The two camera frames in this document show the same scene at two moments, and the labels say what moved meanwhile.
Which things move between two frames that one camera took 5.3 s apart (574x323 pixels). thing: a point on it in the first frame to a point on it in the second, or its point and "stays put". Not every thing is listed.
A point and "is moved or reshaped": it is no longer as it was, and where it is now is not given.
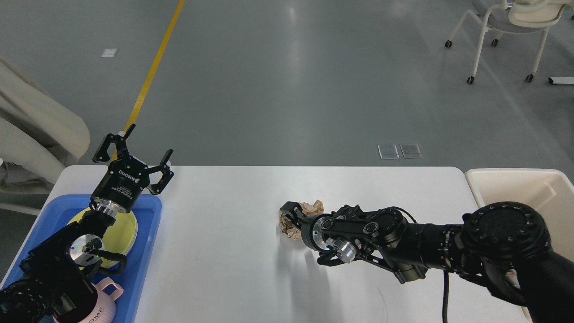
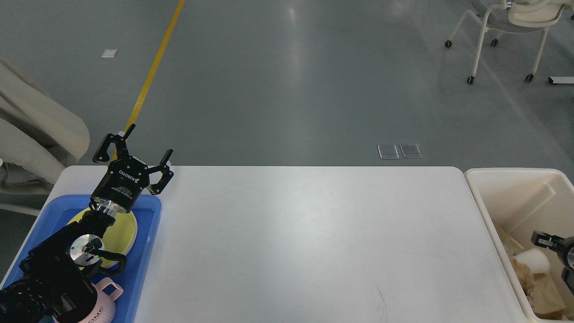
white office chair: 515,16 stays put
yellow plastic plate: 120,237 stays put
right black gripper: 310,226 to 566,253
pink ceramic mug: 104,311 stays put
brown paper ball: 291,229 is moved or reshaped
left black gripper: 120,185 stays put
